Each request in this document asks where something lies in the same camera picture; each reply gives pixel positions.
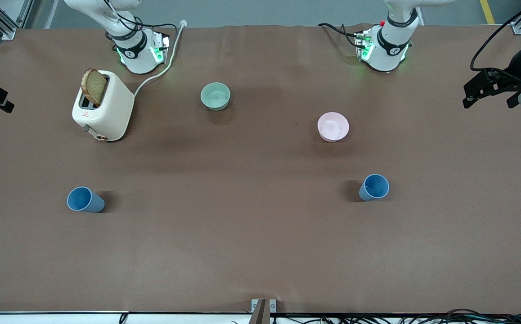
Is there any pink bowl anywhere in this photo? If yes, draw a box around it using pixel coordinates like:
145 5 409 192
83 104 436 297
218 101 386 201
317 112 350 143

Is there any black cable bundle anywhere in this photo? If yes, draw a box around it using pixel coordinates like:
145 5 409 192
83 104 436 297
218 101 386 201
231 308 521 324

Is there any black right arm base cable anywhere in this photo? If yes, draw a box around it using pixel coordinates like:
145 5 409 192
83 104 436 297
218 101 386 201
102 0 178 33

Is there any black left arm base cable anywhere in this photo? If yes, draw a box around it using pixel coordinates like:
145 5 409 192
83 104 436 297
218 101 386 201
318 22 361 48

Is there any green bowl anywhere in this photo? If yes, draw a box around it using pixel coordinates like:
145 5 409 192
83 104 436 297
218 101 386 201
200 82 231 112

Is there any white toaster power cable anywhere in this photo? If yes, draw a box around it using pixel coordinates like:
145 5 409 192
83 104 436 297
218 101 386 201
133 20 187 98

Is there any black arm base cable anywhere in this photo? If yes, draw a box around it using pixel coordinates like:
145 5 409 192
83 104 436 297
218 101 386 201
102 0 178 33
318 22 361 48

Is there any blue plastic cup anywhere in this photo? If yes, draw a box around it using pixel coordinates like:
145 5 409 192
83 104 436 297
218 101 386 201
67 186 105 213
359 174 390 202

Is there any cream toaster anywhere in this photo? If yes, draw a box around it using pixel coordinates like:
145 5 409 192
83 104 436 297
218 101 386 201
72 70 135 142

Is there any brown bread slice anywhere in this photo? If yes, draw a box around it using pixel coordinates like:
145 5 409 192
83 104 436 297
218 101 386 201
81 68 108 107

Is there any grey metal table bracket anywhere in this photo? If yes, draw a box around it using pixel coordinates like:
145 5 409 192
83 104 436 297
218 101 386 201
251 299 277 324

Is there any brown table cover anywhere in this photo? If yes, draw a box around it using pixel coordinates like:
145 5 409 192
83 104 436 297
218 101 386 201
0 23 521 315

